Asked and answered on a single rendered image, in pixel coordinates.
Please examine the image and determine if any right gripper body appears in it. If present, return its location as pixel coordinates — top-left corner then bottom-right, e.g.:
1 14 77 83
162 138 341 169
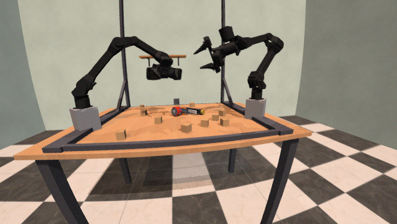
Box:
147 66 182 80

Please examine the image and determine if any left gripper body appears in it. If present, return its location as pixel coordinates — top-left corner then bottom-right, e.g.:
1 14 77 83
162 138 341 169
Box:
203 37 227 73

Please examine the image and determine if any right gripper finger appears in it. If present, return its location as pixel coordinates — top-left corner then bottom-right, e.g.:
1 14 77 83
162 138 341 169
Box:
174 69 180 80
150 68 161 80

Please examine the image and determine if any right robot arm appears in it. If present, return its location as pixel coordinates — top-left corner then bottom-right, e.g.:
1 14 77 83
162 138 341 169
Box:
71 36 174 109

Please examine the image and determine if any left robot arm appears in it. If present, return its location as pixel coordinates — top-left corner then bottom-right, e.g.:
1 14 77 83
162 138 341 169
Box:
212 26 284 100

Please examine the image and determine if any dark grey hose nozzle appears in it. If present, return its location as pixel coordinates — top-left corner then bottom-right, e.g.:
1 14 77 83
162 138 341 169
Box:
171 106 205 116

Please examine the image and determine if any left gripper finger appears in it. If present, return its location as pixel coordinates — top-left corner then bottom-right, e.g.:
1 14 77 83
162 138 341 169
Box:
200 62 215 71
194 41 206 54

